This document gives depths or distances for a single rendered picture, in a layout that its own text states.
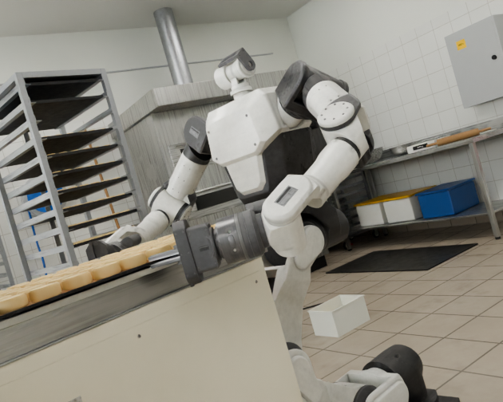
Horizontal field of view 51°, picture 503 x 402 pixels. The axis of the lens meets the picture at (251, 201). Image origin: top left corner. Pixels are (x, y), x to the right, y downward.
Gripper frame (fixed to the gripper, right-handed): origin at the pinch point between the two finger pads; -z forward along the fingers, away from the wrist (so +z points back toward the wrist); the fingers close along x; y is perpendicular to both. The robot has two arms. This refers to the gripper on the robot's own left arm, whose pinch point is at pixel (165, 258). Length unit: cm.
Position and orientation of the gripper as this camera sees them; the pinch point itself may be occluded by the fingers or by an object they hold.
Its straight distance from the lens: 100.0
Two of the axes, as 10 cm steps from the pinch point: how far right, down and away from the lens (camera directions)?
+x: -2.8, -9.6, -0.2
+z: 9.6, -2.8, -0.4
